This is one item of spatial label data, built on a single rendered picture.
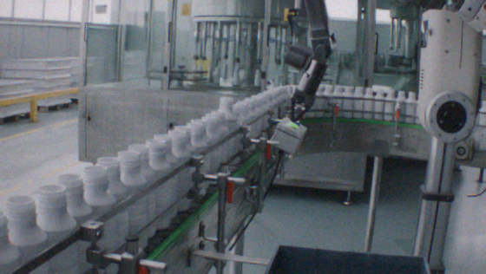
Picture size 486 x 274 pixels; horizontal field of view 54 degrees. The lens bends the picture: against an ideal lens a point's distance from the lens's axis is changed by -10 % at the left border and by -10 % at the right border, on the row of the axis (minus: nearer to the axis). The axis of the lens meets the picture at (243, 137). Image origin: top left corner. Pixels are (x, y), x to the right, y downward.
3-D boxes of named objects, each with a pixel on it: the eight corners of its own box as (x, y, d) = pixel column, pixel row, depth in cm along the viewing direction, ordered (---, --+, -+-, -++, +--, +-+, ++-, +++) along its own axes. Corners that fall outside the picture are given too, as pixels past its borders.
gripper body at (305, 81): (292, 94, 151) (301, 71, 149) (295, 92, 161) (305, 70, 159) (311, 104, 150) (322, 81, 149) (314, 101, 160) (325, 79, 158)
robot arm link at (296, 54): (328, 48, 144) (335, 40, 151) (292, 31, 146) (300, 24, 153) (314, 83, 151) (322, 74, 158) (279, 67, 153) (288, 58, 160)
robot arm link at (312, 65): (329, 61, 149) (331, 61, 155) (307, 51, 151) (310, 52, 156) (319, 82, 151) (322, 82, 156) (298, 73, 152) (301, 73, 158)
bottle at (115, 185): (89, 253, 81) (86, 156, 79) (123, 250, 84) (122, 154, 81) (97, 267, 76) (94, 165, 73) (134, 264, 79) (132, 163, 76)
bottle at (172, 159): (142, 218, 101) (142, 136, 98) (154, 211, 106) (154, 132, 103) (171, 223, 99) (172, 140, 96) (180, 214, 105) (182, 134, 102)
